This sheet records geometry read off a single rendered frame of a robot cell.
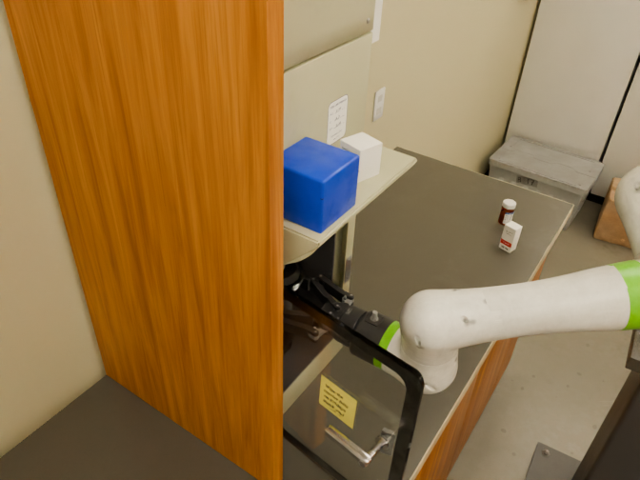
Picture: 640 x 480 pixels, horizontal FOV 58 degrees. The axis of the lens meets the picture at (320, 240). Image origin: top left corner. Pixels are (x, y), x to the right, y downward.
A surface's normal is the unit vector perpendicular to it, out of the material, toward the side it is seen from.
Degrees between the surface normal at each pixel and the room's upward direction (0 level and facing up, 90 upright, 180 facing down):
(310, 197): 90
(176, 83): 90
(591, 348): 0
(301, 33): 90
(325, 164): 0
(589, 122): 90
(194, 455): 0
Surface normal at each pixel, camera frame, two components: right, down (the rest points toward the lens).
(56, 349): 0.83, 0.36
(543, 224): 0.04, -0.80
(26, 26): -0.56, 0.47
